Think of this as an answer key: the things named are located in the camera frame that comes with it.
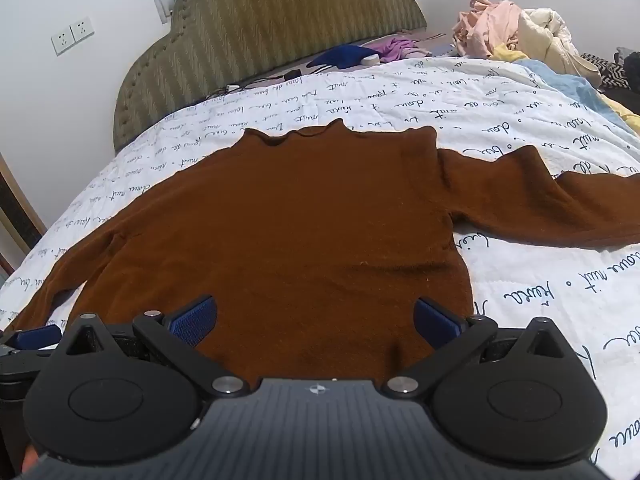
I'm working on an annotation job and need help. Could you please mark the dark blue cloth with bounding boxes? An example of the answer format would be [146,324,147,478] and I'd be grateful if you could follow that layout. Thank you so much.
[306,44,377,71]

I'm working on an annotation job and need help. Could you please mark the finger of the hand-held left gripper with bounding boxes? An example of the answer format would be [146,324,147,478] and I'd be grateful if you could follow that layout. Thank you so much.
[4,324,64,352]

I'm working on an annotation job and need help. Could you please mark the purple cloth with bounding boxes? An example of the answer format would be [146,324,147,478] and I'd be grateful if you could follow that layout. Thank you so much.
[372,36,432,61]

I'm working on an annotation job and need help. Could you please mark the white charger with cable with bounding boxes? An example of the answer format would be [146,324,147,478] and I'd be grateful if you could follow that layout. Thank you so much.
[202,77,286,101]

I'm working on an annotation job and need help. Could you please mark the cream puffy jacket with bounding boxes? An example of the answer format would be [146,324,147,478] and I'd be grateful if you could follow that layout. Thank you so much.
[516,7,603,87]

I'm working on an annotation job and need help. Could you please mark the olive striped padded headboard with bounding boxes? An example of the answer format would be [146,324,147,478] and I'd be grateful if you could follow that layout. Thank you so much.
[113,0,428,155]

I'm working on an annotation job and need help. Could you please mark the white script-printed quilt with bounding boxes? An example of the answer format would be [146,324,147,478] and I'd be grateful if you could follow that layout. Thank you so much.
[0,55,640,480]

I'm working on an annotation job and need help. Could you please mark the black white zigzag cloth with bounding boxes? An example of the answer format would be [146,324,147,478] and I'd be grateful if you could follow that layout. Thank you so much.
[579,51,640,92]

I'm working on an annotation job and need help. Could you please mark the wooden furniture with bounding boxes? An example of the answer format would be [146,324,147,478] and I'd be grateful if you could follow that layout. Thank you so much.
[0,152,48,277]

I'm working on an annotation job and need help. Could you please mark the light blue blanket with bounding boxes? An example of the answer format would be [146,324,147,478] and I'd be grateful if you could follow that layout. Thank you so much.
[517,58,640,136]

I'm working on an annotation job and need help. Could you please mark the pink clothes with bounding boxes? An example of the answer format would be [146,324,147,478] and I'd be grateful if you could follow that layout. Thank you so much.
[451,0,527,59]

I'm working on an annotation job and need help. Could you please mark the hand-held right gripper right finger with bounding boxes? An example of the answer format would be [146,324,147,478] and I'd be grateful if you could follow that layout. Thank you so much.
[384,297,581,401]

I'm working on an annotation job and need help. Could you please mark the brown knit sweater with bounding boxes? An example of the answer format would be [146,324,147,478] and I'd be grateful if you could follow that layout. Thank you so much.
[5,119,640,386]

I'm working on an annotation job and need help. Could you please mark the yellow cloth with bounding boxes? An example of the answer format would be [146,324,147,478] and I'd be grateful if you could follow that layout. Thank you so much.
[491,42,532,64]

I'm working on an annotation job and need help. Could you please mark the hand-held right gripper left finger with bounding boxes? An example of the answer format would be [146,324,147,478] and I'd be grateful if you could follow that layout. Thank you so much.
[55,296,251,399]

